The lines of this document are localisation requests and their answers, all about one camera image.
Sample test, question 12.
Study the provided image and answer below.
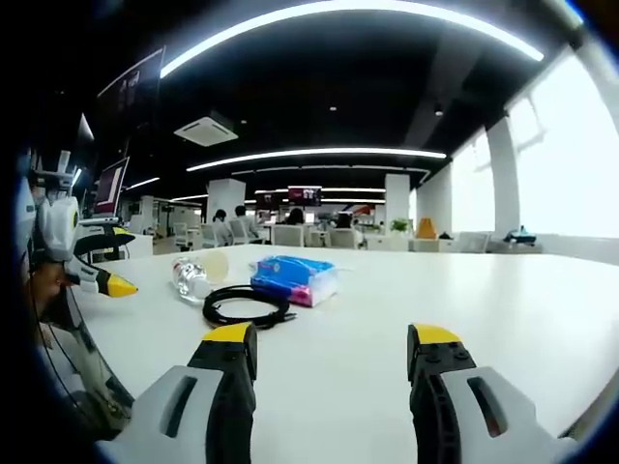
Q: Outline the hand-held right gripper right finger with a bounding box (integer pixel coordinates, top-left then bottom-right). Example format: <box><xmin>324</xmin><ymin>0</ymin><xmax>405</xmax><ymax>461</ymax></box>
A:
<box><xmin>407</xmin><ymin>323</ymin><xmax>576</xmax><ymax>464</ymax></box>

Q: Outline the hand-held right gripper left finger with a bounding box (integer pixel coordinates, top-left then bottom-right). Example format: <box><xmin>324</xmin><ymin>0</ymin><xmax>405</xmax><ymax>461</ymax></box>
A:
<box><xmin>99</xmin><ymin>321</ymin><xmax>259</xmax><ymax>464</ymax></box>

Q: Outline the black cable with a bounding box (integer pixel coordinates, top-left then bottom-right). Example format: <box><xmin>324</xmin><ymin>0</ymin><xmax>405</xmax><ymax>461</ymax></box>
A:
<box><xmin>202</xmin><ymin>283</ymin><xmax>298</xmax><ymax>332</ymax></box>

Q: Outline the clear plastic water bottle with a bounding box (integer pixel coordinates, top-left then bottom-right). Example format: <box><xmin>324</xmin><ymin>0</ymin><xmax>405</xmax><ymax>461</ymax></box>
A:
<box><xmin>170</xmin><ymin>249</ymin><xmax>229</xmax><ymax>305</ymax></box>

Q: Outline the blue tissue pack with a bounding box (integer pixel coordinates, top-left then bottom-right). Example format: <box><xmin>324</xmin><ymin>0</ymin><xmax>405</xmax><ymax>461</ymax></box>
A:
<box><xmin>250</xmin><ymin>255</ymin><xmax>339</xmax><ymax>308</ymax></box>

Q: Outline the person's left hand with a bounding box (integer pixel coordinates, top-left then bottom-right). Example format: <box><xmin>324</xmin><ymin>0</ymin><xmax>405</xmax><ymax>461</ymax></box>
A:
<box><xmin>29</xmin><ymin>263</ymin><xmax>74</xmax><ymax>323</ymax></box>

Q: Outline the computer monitor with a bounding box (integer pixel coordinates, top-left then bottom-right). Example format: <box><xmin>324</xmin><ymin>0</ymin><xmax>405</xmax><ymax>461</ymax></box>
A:
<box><xmin>92</xmin><ymin>156</ymin><xmax>132</xmax><ymax>218</ymax></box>

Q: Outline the white table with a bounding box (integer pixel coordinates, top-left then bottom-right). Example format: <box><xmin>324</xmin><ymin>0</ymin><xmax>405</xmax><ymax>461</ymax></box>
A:
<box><xmin>67</xmin><ymin>244</ymin><xmax>619</xmax><ymax>442</ymax></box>

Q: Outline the white office chair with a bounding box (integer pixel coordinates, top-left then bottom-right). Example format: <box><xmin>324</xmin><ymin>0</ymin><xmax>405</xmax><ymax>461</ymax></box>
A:
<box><xmin>272</xmin><ymin>224</ymin><xmax>305</xmax><ymax>248</ymax></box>
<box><xmin>328</xmin><ymin>227</ymin><xmax>359</xmax><ymax>249</ymax></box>
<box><xmin>227</xmin><ymin>217</ymin><xmax>252</xmax><ymax>246</ymax></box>

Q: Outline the hanging dark display screen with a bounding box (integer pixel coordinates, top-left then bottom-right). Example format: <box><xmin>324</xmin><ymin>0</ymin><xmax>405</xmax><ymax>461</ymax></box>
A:
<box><xmin>96</xmin><ymin>45</ymin><xmax>166</xmax><ymax>130</ymax></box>

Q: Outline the ceiling air conditioner unit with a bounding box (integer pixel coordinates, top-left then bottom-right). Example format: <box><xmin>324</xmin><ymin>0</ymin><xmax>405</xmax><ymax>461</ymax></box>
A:
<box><xmin>172</xmin><ymin>110</ymin><xmax>240</xmax><ymax>148</ymax></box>

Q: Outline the hanging red display screen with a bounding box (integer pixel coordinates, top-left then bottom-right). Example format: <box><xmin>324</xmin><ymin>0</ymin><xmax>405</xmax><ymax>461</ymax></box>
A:
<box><xmin>286</xmin><ymin>185</ymin><xmax>323</xmax><ymax>208</ymax></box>

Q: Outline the curved ceiling light strip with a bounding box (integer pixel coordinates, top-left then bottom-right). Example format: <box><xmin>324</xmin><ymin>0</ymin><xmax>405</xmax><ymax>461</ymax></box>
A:
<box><xmin>159</xmin><ymin>0</ymin><xmax>545</xmax><ymax>79</ymax></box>
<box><xmin>186</xmin><ymin>147</ymin><xmax>448</xmax><ymax>173</ymax></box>

